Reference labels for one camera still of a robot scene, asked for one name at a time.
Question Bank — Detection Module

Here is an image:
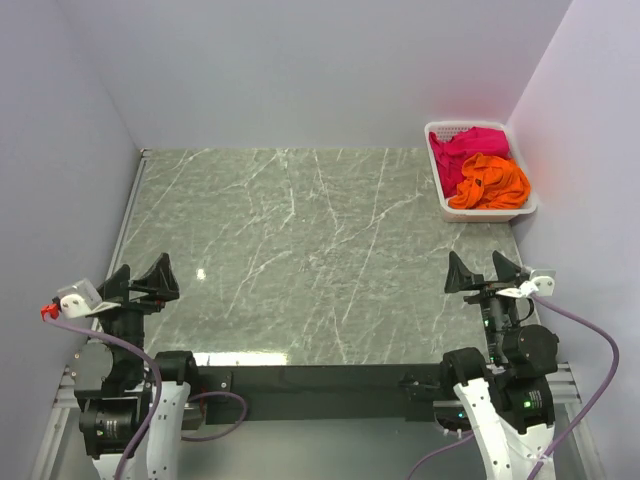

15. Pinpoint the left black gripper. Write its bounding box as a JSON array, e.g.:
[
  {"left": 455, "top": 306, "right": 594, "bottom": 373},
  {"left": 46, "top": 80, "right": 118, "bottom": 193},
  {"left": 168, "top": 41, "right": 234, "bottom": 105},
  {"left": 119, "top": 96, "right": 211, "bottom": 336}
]
[{"left": 88, "top": 251, "right": 177, "bottom": 383}]

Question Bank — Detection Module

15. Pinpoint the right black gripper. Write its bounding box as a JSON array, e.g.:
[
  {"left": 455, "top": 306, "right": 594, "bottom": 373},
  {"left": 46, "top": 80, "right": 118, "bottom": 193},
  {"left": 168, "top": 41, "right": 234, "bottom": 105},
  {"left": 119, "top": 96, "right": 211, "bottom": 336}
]
[{"left": 444, "top": 248, "right": 523, "bottom": 362}]

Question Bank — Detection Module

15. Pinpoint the orange t shirt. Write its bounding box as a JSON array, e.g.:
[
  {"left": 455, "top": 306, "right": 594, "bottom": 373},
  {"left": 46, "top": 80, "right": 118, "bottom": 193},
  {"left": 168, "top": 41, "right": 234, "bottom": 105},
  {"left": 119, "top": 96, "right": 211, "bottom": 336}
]
[{"left": 448, "top": 153, "right": 531, "bottom": 210}]

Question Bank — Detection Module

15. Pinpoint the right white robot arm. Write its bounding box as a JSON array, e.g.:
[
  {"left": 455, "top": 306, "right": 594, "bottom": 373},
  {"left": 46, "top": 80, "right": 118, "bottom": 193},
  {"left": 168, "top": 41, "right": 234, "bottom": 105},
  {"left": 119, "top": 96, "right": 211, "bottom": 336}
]
[{"left": 438, "top": 252, "right": 559, "bottom": 479}]

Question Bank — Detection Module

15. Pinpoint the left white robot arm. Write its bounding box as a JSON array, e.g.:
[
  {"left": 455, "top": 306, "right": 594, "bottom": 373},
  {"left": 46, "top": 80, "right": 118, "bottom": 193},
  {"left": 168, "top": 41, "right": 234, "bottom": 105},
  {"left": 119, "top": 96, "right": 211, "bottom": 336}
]
[{"left": 60, "top": 253, "right": 200, "bottom": 479}]

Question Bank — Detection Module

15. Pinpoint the white laundry basket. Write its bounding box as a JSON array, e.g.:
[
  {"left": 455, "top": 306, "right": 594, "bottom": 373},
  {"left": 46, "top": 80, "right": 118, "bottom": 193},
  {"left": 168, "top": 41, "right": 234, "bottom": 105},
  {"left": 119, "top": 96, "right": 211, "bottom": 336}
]
[{"left": 424, "top": 120, "right": 539, "bottom": 223}]

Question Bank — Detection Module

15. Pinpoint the pink t shirt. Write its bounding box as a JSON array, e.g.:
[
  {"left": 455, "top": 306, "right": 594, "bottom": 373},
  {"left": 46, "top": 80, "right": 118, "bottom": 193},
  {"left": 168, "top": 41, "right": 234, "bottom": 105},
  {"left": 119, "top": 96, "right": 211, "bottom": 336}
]
[{"left": 428, "top": 127, "right": 510, "bottom": 198}]

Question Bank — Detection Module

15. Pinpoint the black base beam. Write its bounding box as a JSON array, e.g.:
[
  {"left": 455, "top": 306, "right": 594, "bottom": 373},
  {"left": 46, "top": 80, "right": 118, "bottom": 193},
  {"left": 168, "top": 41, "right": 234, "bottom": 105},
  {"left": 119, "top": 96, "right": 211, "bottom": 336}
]
[{"left": 199, "top": 364, "right": 453, "bottom": 422}]

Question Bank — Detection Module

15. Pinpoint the aluminium frame rail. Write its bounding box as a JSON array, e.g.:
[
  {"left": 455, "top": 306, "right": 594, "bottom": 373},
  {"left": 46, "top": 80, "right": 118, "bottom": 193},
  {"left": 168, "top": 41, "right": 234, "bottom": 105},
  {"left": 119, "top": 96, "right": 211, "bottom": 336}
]
[{"left": 30, "top": 362, "right": 607, "bottom": 479}]

